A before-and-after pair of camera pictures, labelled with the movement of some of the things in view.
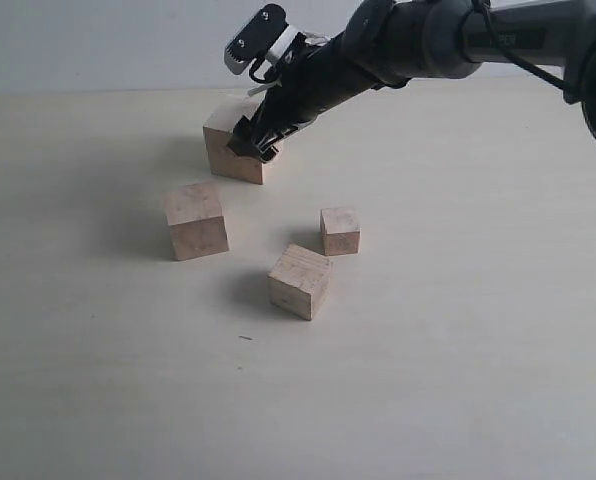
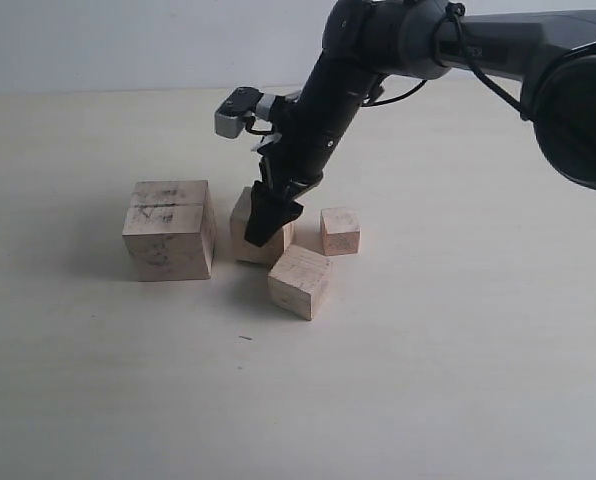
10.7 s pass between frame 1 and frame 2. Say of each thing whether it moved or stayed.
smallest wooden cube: stayed
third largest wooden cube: stayed
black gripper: moved
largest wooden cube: moved
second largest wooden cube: moved
